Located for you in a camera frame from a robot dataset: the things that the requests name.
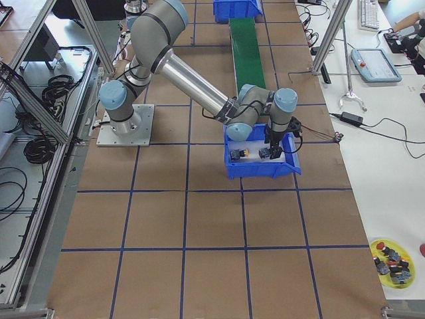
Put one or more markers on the white foam pad right bin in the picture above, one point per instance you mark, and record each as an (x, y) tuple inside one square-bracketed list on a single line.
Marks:
[(253, 147)]

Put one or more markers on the black handle bar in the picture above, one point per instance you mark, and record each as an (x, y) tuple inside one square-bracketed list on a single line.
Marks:
[(325, 75)]

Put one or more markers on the blue plastic bin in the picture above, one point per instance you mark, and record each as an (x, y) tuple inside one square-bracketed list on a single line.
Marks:
[(224, 10), (258, 169)]

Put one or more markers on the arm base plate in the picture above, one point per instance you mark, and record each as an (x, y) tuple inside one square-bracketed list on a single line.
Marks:
[(134, 132)]

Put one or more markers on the yellow plate of buttons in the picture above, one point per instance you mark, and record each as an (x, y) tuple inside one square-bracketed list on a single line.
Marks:
[(394, 265)]

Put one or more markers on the aluminium frame post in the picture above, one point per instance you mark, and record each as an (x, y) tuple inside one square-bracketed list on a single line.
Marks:
[(331, 32)]

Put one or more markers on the left blue plastic bin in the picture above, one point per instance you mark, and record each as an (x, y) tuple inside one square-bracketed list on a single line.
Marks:
[(224, 10)]

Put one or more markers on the yellow push button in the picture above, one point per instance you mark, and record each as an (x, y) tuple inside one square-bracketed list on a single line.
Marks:
[(236, 155)]

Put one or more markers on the white keyboard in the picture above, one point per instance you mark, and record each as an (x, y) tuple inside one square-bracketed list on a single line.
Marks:
[(368, 15)]

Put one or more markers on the green conveyor belt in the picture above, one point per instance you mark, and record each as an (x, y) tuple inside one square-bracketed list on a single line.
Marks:
[(246, 55)]

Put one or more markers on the right blue plastic bin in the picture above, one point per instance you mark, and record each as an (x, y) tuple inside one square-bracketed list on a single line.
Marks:
[(258, 169)]

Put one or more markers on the red push button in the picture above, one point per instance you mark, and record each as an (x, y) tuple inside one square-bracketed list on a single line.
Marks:
[(264, 153)]

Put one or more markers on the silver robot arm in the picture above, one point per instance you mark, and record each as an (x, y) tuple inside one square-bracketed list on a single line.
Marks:
[(152, 36)]

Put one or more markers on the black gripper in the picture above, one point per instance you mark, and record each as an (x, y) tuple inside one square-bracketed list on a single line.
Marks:
[(274, 137)]

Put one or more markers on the teach pendant tablet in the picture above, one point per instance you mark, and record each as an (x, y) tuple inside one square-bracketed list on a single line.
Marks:
[(374, 66)]

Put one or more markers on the black power adapter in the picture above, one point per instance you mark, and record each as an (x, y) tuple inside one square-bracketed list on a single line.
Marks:
[(351, 119)]

